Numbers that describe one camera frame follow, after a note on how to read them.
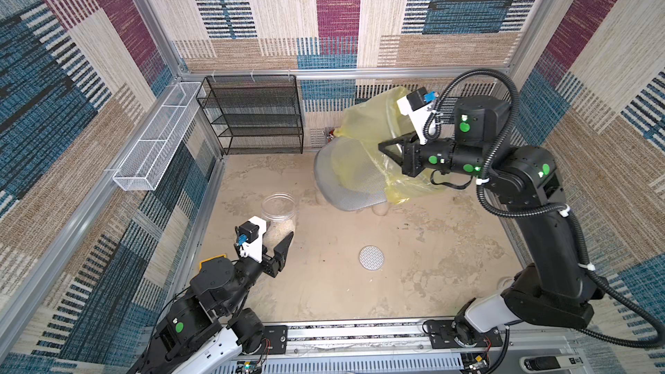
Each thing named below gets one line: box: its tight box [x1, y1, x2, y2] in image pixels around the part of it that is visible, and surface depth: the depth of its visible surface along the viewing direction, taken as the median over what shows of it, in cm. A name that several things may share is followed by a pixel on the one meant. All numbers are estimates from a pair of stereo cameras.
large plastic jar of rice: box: [261, 193, 297, 256], surface depth 63 cm
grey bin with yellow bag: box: [314, 86, 446, 212], surface depth 59 cm
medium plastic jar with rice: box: [371, 200, 389, 217], surface depth 101 cm
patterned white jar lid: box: [358, 245, 385, 271], surface depth 89 cm
